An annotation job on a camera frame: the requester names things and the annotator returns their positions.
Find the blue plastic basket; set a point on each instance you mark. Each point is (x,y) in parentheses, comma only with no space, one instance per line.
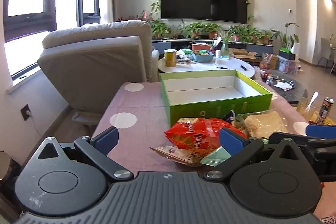
(203,58)

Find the open cardboard box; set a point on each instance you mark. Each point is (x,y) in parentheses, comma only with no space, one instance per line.
(244,54)

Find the grey dining chair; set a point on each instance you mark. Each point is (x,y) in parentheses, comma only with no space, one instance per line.
(325,50)

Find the green and black box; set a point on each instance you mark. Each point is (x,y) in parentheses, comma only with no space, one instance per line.
(286,54)

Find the pile of dark wrappers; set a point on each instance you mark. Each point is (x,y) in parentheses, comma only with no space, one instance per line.
(185,59)

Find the green cardboard box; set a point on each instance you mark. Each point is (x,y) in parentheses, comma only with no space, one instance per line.
(210,108)

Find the white round table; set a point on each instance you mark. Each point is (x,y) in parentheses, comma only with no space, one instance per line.
(204,67)

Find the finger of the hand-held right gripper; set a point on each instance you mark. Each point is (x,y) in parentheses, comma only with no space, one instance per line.
(321,131)

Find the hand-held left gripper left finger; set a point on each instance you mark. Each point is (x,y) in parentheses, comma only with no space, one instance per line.
(107,138)

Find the yellow plastic bag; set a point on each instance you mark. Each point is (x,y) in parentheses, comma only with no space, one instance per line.
(329,121)

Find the small white cup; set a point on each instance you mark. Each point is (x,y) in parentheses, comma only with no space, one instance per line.
(218,54)

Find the red flower plant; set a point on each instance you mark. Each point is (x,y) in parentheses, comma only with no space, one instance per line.
(143,16)

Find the orange box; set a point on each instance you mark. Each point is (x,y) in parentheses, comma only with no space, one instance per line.
(200,47)

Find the light green snack packet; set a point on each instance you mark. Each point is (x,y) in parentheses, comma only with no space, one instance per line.
(214,158)

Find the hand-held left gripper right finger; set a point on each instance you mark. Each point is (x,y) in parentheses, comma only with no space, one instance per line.
(231,140)

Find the plastic bag with fruit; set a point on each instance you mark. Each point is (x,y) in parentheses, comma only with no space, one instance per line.
(267,61)

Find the white spoon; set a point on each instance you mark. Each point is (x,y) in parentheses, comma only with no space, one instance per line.
(313,98)

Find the white tissue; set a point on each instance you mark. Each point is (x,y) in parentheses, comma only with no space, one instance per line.
(284,85)

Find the red striped noodle snack bag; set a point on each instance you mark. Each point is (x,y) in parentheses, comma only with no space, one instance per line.
(194,134)

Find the large dark framed window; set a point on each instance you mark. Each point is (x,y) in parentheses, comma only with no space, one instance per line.
(31,22)

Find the dark blue snack packet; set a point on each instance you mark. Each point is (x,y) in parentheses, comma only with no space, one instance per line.
(229,116)

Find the black pen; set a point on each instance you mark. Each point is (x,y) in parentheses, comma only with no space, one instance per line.
(222,67)

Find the dark television cabinet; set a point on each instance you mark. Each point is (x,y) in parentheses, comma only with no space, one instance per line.
(162,44)

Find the row of green potted plants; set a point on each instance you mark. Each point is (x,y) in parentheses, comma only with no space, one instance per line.
(194,28)

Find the dark round table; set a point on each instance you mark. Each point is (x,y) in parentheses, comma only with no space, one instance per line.
(296,94)

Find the glass vase with plant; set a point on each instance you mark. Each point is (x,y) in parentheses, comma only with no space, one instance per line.
(225,49)

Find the black and yellow can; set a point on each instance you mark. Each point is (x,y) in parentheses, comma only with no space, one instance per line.
(326,108)

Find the clear glass jar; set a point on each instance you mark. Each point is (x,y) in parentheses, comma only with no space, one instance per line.
(307,111)

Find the clear noodle packet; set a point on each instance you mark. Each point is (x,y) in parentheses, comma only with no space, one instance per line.
(262,123)

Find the black wall outlet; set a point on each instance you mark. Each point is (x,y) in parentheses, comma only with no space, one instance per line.
(26,112)

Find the brown and white snack packet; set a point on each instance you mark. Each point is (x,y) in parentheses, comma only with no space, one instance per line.
(178,154)

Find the tall leafy plant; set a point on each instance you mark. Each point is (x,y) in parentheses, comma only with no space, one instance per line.
(287,40)

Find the beige sofa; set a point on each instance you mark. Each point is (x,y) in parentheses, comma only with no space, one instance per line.
(92,69)

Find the clear storage box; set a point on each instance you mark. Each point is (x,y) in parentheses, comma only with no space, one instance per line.
(288,66)

